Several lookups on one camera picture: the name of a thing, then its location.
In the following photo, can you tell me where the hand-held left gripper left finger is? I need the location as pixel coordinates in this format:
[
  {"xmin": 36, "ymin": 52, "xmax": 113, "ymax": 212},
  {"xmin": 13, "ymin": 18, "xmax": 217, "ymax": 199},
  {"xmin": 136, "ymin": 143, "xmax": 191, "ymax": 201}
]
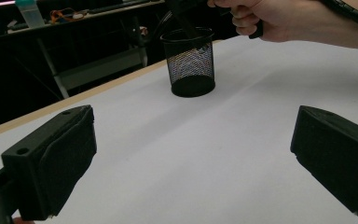
[{"xmin": 1, "ymin": 105, "xmax": 98, "ymax": 222}]

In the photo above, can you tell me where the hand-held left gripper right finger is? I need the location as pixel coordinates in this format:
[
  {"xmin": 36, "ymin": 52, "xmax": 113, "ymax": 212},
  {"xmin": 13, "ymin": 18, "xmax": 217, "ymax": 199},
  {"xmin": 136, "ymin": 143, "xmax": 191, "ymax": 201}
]
[{"xmin": 289, "ymin": 105, "xmax": 358, "ymax": 222}]

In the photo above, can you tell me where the black mesh pen cup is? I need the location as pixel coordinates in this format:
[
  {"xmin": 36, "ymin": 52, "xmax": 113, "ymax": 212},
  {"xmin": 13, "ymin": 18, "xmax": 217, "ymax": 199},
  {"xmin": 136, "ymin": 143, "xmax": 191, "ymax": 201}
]
[{"xmin": 159, "ymin": 27, "xmax": 216, "ymax": 99}]

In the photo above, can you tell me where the wooden table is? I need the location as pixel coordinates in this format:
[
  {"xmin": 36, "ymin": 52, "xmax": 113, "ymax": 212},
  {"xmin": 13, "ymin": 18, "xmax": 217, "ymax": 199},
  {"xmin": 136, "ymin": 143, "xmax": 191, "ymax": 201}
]
[{"xmin": 0, "ymin": 39, "xmax": 226, "ymax": 143}]

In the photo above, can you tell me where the white-legged desk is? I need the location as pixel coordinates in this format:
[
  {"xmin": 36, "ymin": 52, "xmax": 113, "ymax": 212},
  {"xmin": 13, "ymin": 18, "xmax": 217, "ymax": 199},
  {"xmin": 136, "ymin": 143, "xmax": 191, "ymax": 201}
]
[{"xmin": 0, "ymin": 0, "xmax": 166, "ymax": 101}]

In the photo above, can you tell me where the white table sheet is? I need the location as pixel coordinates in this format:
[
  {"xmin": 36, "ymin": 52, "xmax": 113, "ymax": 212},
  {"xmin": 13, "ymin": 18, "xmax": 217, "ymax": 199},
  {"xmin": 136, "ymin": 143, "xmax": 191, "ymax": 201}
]
[{"xmin": 0, "ymin": 35, "xmax": 358, "ymax": 224}]

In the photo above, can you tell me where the clear plastic bottle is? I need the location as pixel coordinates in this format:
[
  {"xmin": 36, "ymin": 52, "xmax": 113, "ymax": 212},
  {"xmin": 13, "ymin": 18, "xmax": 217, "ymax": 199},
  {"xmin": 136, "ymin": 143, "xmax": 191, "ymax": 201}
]
[{"xmin": 14, "ymin": 0, "xmax": 47, "ymax": 29}]

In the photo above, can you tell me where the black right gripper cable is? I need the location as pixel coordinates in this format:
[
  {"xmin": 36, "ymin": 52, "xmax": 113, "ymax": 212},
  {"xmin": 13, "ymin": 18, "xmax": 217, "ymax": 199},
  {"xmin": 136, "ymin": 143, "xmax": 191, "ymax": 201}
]
[{"xmin": 318, "ymin": 0, "xmax": 358, "ymax": 33}]

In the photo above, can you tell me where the orange cable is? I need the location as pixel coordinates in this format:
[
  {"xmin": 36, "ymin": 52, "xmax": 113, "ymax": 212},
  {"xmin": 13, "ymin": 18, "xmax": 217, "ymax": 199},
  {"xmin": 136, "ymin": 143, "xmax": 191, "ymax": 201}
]
[{"xmin": 49, "ymin": 7, "xmax": 89, "ymax": 24}]

